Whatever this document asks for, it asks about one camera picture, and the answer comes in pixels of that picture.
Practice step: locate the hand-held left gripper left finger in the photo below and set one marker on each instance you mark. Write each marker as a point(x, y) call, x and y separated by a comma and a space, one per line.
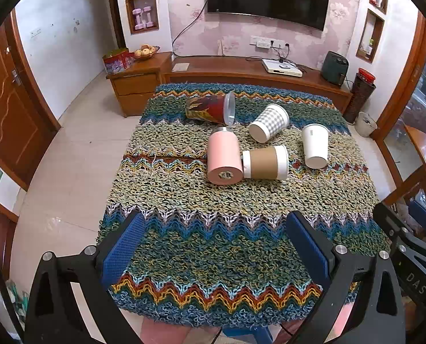
point(124, 247)

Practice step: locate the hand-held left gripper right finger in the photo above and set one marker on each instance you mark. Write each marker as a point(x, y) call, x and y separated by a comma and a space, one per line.
point(307, 247)

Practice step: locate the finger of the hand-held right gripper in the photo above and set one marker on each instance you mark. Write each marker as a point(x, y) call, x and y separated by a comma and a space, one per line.
point(415, 276)
point(425, 213)

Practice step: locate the brown sleeve paper cup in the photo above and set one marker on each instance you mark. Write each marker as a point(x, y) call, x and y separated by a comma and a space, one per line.
point(265, 163)

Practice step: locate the white paper cup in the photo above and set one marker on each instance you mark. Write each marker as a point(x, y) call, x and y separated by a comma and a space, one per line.
point(315, 145)

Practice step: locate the pink tumbler cup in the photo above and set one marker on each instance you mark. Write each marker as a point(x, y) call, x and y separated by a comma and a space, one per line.
point(223, 154)

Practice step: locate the grey checked paper cup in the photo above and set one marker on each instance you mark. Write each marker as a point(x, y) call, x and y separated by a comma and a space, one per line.
point(270, 122)

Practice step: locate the red patterned metal-rim cup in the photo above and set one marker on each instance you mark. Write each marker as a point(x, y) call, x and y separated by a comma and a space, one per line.
point(206, 109)

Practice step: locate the zigzag knitted table blanket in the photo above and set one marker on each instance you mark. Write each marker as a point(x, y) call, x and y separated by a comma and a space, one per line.
point(206, 229)

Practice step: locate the blue plastic stool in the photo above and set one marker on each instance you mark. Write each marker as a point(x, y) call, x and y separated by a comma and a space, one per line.
point(247, 335)

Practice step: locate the white waste bin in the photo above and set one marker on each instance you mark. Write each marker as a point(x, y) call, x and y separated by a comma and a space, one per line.
point(365, 124)

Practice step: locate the dark woven vase red lid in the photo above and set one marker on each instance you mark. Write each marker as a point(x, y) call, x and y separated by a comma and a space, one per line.
point(360, 95)

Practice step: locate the wooden drawer cabinet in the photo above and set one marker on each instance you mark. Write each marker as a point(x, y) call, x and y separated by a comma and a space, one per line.
point(137, 86)

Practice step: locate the wooden door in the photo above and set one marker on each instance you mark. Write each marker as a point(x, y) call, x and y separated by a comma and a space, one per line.
point(8, 122)

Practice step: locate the dark green speaker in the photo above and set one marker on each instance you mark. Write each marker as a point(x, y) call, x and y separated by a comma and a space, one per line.
point(334, 68)

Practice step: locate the white set-top box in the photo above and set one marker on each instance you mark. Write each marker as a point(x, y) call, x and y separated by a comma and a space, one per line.
point(281, 67)

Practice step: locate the red gift box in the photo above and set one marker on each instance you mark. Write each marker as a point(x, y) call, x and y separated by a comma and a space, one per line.
point(117, 62)

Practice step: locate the white pad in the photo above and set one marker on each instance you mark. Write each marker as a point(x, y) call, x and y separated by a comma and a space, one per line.
point(180, 66)

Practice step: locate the long wooden tv cabinet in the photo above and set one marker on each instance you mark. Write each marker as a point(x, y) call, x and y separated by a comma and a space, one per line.
point(234, 70)

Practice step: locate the fruit bowl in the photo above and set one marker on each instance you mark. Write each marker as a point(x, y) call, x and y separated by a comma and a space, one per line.
point(145, 53)

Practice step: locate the pink dumbbell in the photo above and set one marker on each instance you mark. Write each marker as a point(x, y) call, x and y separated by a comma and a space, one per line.
point(138, 18)
point(148, 16)

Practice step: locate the white wall power outlet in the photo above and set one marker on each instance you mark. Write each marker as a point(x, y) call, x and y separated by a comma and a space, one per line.
point(266, 42)

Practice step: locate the white light switch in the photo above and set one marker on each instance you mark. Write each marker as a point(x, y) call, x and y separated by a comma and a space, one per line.
point(35, 32)

